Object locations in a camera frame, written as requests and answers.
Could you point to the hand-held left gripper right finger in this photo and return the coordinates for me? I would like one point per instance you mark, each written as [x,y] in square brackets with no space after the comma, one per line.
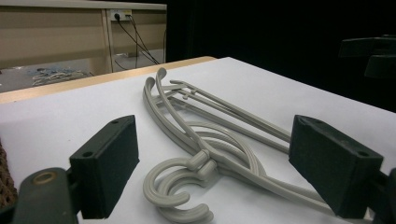
[333,168]

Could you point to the black curtain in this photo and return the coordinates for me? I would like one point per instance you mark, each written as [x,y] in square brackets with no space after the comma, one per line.
[249,28]

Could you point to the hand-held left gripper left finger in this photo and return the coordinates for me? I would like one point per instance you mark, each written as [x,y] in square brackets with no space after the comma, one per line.
[104,168]

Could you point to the grey plastic clothes hanger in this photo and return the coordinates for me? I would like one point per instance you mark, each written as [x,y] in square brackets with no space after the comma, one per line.
[186,214]
[148,90]
[162,81]

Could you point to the black metal stand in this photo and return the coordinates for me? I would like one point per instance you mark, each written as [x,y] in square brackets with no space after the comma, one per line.
[367,46]

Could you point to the white wall power socket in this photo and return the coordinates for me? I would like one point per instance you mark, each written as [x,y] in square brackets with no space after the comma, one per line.
[123,13]

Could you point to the white table mat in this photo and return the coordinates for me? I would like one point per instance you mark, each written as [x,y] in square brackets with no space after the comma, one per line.
[62,118]

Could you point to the brown wicker basket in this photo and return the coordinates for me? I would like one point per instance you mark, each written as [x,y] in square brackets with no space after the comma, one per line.
[6,186]

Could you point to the beige wooden desk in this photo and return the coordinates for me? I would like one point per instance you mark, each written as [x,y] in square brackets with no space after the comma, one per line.
[46,37]

